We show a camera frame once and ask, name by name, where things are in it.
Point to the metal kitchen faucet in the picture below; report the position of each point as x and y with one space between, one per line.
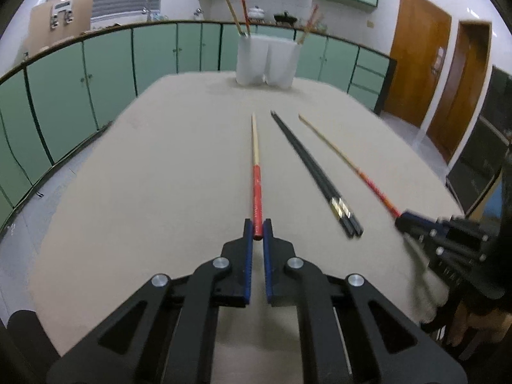
148 8

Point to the beige tablecloth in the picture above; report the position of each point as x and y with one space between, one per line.
160 168

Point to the person's right hand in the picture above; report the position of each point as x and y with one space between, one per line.
476 322

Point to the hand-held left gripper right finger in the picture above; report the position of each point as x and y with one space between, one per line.
268 264

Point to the white cooking pot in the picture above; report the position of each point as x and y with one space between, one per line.
256 12

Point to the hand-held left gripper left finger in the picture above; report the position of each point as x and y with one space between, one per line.
248 264

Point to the person's leg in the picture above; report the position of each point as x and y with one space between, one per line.
32 340

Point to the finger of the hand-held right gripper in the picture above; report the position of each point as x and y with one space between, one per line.
420 220
416 236

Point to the red and wooden chopstick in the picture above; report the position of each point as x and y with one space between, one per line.
245 16
256 192
372 187
308 23
234 16
307 30

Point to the white plastic utensil holder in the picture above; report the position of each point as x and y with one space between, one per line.
256 64

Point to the wooden door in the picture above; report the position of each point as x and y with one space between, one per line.
460 88
416 48

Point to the black chopstick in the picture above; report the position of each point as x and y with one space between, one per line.
343 222
353 220

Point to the dark framed panel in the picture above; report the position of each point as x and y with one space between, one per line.
480 140

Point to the black wok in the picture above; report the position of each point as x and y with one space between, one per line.
286 18

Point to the green lower cabinets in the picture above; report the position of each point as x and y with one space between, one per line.
56 100

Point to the beige water purifier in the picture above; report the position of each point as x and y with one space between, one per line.
40 28

